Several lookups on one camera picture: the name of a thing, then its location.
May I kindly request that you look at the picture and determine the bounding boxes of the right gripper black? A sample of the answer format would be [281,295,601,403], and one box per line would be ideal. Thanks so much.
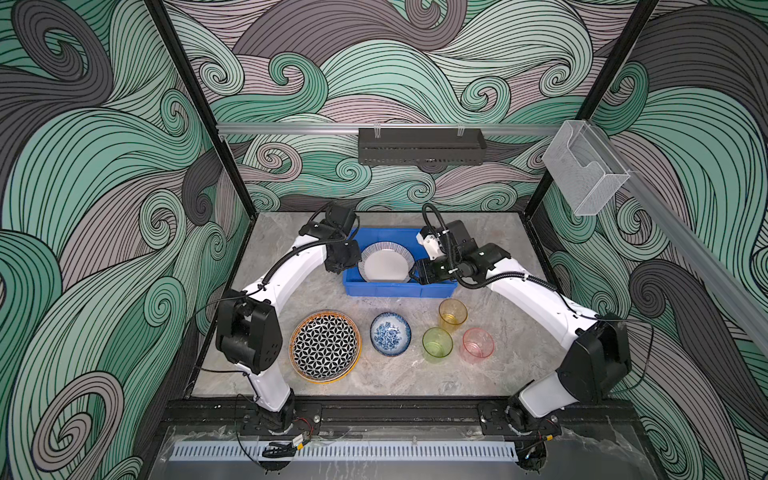
[407,254,465,284]

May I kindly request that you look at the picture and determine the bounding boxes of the white slotted cable duct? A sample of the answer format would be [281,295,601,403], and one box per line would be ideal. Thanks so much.
[169,440,518,462]

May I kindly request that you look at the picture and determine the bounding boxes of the black striped white plate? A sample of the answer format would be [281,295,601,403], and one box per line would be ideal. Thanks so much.
[358,241,415,283]

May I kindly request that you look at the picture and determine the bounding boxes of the yellow transparent cup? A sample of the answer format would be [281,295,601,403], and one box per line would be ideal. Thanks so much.
[438,298,468,332]

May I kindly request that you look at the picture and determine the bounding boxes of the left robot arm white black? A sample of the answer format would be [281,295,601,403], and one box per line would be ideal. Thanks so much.
[216,202,361,413]

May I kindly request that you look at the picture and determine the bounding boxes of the yellow rim patterned plate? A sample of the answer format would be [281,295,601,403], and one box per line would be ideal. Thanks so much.
[289,311,362,384]

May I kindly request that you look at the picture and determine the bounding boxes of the aluminium wall rail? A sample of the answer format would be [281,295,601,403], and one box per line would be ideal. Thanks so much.
[216,122,560,136]
[594,128,767,349]

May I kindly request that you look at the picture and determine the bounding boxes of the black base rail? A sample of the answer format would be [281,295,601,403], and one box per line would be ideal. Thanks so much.
[161,395,638,438]

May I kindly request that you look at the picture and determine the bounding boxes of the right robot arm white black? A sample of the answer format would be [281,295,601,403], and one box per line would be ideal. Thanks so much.
[409,203,633,431]

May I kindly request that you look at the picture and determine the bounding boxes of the clear acrylic wall holder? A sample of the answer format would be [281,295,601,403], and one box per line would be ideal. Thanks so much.
[543,120,630,217]

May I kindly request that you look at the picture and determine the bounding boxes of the green transparent cup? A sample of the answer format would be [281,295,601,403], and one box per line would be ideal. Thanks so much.
[421,327,454,363]

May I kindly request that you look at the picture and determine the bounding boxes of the aluminium back wall rail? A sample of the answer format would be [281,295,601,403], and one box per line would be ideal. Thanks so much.
[216,122,560,136]

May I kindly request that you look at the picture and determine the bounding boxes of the black wall tray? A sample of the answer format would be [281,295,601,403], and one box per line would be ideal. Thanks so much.
[357,127,487,167]

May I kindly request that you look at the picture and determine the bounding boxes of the aluminium right wall rail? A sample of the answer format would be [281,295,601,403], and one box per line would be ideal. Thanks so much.
[594,128,767,349]

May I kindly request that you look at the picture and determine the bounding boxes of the blue white floral bowl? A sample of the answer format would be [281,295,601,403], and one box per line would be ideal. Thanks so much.
[369,312,412,357]

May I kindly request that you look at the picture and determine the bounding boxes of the pink transparent cup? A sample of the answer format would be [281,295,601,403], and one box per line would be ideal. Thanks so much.
[461,327,495,363]

